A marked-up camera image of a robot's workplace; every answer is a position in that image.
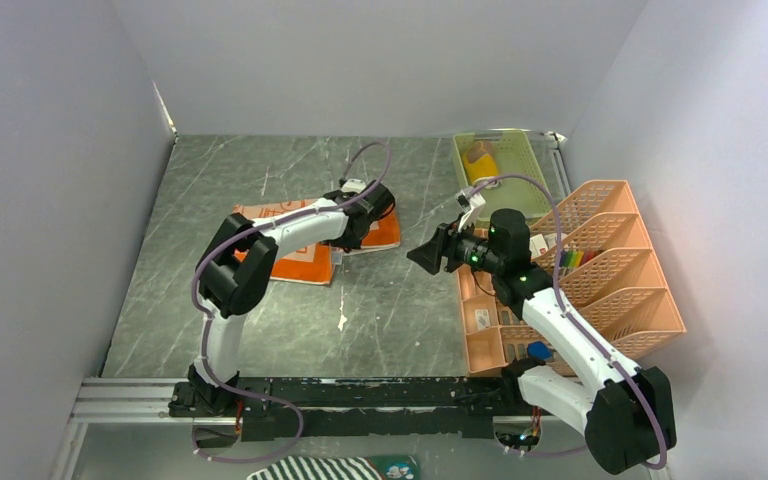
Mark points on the orange white towel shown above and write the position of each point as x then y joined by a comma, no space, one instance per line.
315,264

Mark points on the black white striped cloth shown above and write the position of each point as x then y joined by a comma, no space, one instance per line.
317,468

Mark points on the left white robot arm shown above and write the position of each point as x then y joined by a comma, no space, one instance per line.
234,273

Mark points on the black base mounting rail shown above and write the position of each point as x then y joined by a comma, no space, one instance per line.
273,408

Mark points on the orange plastic file organizer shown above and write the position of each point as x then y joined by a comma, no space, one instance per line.
623,292

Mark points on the teal cartoon card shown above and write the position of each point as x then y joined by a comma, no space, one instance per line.
395,467

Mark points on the green plastic basket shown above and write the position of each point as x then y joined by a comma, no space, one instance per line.
516,159

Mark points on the aluminium frame rail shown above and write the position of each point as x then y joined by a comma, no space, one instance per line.
119,429

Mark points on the blue cap item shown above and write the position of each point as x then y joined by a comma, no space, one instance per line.
539,350

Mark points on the colourful markers set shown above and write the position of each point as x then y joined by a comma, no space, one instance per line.
573,259

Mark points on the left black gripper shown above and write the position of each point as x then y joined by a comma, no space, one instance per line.
345,243

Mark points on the orange plastic compartment tray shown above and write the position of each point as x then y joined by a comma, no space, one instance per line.
493,335

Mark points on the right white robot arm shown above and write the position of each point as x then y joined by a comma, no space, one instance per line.
623,411

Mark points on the brown yellow bear towel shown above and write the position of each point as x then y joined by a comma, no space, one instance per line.
479,162

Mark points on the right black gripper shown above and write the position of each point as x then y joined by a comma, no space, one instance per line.
429,256

